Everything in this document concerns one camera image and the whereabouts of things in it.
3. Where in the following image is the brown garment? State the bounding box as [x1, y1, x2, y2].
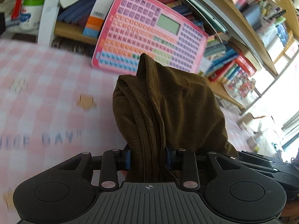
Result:
[112, 54, 238, 183]

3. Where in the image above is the pink checkered table mat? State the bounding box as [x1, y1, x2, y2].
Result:
[1, 39, 251, 223]

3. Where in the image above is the pink keyboard learning toy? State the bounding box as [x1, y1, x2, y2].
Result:
[92, 0, 208, 75]

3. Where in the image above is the white bookshelf frame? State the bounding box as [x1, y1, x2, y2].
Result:
[38, 0, 60, 46]

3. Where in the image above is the white jar green lid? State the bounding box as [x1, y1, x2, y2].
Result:
[19, 0, 45, 31]

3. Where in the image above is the white orange box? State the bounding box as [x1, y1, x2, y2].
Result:
[83, 0, 114, 38]

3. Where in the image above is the red hanging tassel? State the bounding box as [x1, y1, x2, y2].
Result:
[11, 0, 22, 20]

